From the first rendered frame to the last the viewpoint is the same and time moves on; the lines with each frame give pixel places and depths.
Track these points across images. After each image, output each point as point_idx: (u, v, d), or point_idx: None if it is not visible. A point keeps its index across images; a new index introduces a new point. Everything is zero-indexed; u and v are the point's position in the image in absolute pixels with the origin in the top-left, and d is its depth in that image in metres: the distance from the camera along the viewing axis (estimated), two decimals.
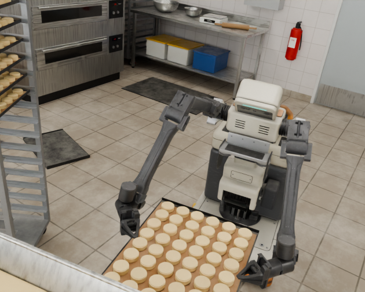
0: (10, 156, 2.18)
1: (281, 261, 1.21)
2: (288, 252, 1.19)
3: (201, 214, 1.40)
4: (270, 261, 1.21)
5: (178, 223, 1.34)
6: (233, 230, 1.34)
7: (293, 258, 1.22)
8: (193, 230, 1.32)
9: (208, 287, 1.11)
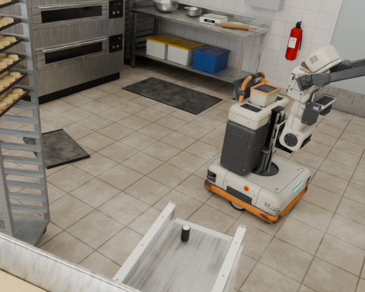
0: (10, 156, 2.18)
1: None
2: None
3: None
4: None
5: None
6: None
7: None
8: None
9: None
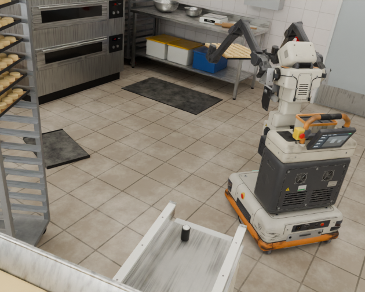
0: (10, 156, 2.18)
1: None
2: (209, 47, 3.08)
3: (249, 55, 3.12)
4: None
5: None
6: (233, 55, 3.10)
7: (207, 52, 3.07)
8: (244, 54, 3.20)
9: None
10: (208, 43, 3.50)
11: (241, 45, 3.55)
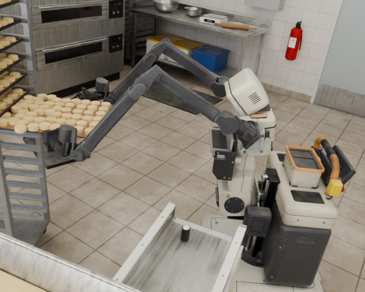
0: (10, 156, 2.18)
1: (59, 141, 1.53)
2: (58, 132, 1.50)
3: (102, 114, 1.81)
4: None
5: (87, 108, 1.86)
6: (90, 126, 1.70)
7: (63, 143, 1.49)
8: (83, 113, 1.81)
9: (39, 121, 1.68)
10: (7, 121, 1.65)
11: (38, 97, 1.92)
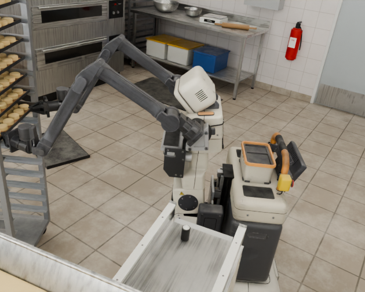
0: (10, 156, 2.18)
1: (21, 140, 1.61)
2: (18, 132, 1.58)
3: (14, 116, 1.84)
4: None
5: None
6: None
7: (26, 142, 1.58)
8: None
9: None
10: None
11: None
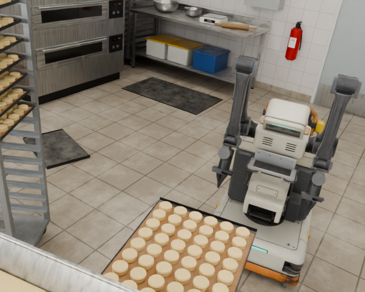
0: (10, 156, 2.18)
1: None
2: None
3: (14, 116, 1.84)
4: (307, 187, 1.72)
5: None
6: None
7: None
8: None
9: None
10: None
11: None
